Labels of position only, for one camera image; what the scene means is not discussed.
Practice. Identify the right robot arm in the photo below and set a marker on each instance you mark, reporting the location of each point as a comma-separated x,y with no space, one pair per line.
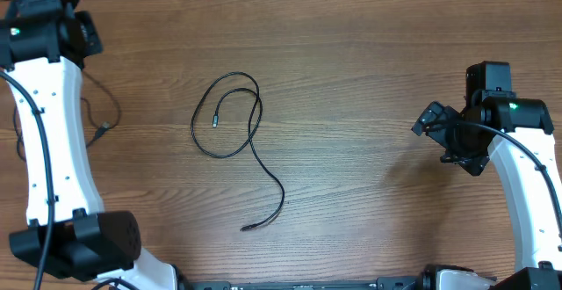
516,135

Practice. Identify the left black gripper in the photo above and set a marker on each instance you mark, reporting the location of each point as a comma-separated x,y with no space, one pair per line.
89,32

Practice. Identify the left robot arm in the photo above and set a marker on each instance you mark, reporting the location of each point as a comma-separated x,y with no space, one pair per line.
69,234

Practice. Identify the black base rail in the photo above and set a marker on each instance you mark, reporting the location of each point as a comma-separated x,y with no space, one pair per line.
381,283

